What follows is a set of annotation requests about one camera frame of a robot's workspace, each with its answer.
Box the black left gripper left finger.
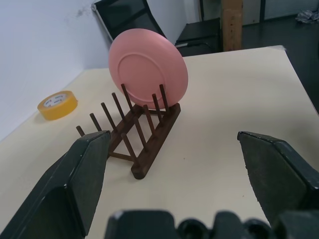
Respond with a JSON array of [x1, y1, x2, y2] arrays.
[[0, 130, 112, 239]]

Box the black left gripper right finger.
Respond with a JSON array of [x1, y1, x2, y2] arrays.
[[237, 131, 319, 229]]

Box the pink plate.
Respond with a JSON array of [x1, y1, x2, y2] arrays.
[[108, 28, 189, 110]]

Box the dark wooden dish rack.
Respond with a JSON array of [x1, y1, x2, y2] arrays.
[[76, 83, 181, 180]]

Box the yellow tape roll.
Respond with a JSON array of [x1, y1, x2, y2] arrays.
[[37, 90, 79, 121]]

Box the crumpled grey foil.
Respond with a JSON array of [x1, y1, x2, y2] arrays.
[[296, 9, 319, 24]]

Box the black mesh office chair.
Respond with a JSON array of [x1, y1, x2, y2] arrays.
[[91, 0, 167, 43]]

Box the light wooden post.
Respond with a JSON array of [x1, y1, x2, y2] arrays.
[[221, 0, 244, 52]]

